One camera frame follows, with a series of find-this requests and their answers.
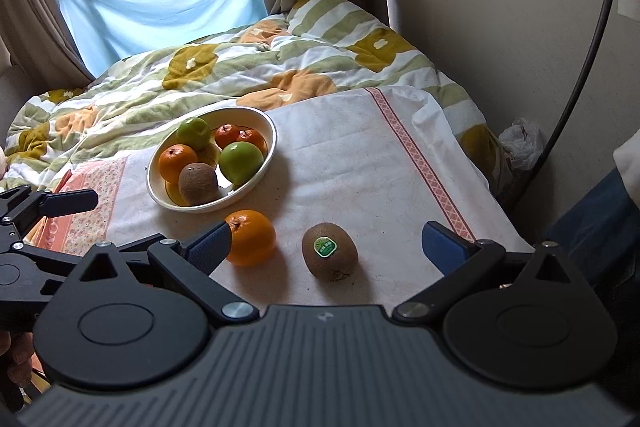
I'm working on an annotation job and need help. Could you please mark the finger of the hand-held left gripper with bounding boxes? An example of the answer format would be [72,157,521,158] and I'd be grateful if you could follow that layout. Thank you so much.
[0,187,99,235]
[10,234,168,283]

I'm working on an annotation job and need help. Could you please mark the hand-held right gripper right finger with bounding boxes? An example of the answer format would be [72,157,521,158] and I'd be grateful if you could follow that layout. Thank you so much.
[392,221,576,322]

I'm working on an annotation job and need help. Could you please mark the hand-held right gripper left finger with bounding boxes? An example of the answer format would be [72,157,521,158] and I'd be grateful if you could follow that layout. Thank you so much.
[80,221,261,323]

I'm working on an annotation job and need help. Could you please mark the large orange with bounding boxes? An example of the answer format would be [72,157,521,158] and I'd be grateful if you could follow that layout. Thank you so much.
[158,144,199,184]
[223,209,277,268]

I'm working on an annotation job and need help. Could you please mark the plain brown kiwi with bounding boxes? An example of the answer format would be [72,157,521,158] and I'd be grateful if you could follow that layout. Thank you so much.
[178,162,221,206]

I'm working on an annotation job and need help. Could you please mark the yellow duck print bowl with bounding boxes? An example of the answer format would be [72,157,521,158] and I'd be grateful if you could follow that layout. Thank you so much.
[146,106,277,214]

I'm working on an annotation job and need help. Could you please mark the green apple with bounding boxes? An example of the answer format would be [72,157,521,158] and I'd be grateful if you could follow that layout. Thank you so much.
[218,142,264,186]
[174,117,212,151]

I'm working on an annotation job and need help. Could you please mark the small tangerine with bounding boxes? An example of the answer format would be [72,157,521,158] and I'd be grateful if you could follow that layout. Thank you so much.
[215,123,242,149]

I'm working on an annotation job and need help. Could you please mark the red tomato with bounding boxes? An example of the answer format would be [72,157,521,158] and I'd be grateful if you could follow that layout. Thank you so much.
[237,129,268,156]

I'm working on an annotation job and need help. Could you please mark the kiwi with green sticker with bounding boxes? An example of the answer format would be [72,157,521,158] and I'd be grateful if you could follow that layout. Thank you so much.
[301,222,359,283]

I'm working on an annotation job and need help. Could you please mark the person's left hand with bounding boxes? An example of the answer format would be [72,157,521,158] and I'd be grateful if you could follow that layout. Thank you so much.
[0,330,35,413]

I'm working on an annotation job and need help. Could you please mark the white cloth with pink border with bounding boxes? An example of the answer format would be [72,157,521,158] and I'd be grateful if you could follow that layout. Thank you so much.
[22,86,536,308]

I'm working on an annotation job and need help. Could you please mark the white plastic bag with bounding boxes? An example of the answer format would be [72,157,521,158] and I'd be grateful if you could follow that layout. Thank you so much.
[499,117,546,171]

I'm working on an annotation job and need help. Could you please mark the person's blue jeans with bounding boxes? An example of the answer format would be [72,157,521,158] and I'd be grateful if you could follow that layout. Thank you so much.
[542,167,640,290]

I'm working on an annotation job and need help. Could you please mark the green striped floral quilt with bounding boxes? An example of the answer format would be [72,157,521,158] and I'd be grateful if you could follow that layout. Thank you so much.
[5,0,501,195]

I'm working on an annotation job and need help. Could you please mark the person's white top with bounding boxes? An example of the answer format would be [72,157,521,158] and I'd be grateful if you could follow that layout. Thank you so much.
[612,134,640,195]

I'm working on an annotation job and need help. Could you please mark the black curved rod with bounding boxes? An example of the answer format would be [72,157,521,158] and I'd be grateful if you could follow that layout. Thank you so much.
[502,0,617,210]

